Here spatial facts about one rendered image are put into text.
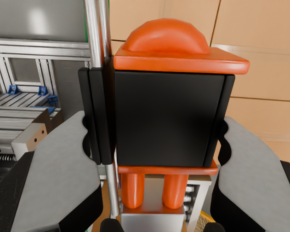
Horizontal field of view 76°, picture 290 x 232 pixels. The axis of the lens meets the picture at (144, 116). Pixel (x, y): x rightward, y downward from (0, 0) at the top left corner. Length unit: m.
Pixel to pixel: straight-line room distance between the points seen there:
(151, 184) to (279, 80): 0.86
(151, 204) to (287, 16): 0.86
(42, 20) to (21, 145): 1.09
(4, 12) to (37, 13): 0.21
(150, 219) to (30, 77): 1.24
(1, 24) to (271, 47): 1.52
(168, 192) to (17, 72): 1.29
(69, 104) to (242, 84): 1.02
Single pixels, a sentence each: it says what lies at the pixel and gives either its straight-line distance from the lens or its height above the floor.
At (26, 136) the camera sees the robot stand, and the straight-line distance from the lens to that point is 0.51.
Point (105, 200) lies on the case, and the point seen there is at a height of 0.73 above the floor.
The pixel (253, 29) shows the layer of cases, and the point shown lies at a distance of 0.88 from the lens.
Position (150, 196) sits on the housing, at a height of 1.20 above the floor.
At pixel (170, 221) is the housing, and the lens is 0.21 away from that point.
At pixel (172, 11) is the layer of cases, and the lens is 0.79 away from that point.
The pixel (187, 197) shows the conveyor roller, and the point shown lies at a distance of 1.29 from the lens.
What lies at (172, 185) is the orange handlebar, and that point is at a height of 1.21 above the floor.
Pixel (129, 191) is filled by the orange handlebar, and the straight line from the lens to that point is 0.18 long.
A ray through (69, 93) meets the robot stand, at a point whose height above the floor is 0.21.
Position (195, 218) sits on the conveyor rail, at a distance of 1.37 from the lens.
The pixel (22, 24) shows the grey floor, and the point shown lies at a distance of 1.54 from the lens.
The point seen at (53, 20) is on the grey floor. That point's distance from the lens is 1.45.
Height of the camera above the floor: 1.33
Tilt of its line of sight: 62 degrees down
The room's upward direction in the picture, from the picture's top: 180 degrees counter-clockwise
